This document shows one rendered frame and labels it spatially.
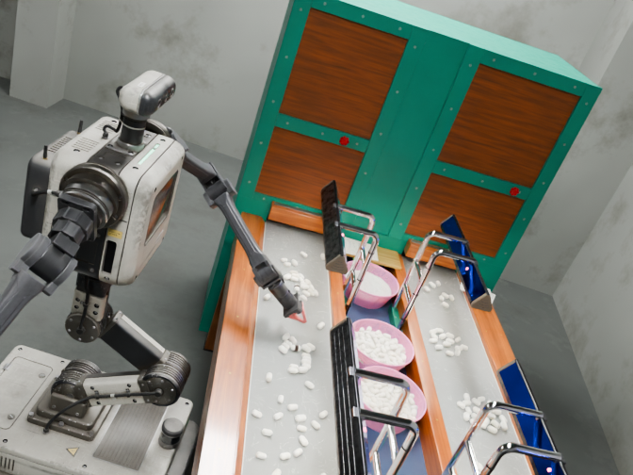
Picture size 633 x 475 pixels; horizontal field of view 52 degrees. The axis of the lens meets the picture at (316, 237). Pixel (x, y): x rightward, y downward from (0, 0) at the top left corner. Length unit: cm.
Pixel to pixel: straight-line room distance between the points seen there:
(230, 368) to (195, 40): 352
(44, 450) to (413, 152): 188
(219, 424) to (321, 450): 32
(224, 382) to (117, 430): 41
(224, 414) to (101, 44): 399
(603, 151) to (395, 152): 228
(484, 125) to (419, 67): 40
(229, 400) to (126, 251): 62
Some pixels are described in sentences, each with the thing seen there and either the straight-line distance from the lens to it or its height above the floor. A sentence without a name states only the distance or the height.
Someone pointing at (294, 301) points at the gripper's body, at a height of 88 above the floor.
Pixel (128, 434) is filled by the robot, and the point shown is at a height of 47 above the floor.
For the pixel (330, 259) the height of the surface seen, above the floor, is 107.
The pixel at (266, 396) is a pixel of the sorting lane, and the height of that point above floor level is 74.
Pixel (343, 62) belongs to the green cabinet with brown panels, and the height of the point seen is 156.
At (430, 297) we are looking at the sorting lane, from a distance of 303.
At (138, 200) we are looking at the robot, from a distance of 164.
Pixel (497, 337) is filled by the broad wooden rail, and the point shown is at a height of 76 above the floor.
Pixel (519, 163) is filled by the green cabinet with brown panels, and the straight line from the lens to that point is 313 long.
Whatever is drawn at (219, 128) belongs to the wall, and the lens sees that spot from 543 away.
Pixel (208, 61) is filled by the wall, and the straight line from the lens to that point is 530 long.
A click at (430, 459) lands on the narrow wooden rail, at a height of 71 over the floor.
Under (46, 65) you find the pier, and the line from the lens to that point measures 548.
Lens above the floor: 220
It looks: 28 degrees down
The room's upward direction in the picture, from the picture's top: 20 degrees clockwise
